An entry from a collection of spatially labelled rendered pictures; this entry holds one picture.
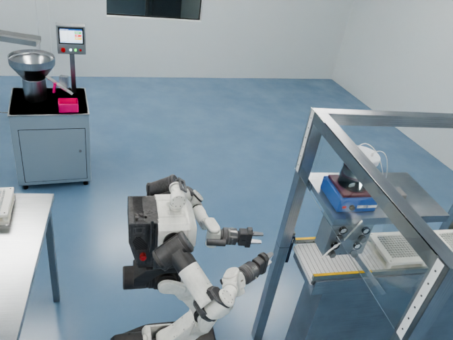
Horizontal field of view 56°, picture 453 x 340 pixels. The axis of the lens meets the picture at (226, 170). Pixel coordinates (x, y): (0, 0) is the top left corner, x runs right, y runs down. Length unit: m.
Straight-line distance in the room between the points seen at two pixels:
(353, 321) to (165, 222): 1.43
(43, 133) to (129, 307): 1.66
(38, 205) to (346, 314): 1.88
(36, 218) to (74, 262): 1.03
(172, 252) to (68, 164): 2.47
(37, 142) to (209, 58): 3.63
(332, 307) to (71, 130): 2.55
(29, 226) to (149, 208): 0.79
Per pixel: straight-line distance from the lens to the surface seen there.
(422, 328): 1.56
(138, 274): 2.13
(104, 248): 3.59
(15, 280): 2.23
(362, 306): 2.74
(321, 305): 2.58
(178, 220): 1.88
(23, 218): 2.55
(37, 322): 3.18
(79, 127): 3.91
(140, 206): 1.95
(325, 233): 2.09
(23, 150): 4.02
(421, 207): 2.33
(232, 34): 6.88
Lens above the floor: 2.48
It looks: 32 degrees down
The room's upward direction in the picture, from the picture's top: 9 degrees clockwise
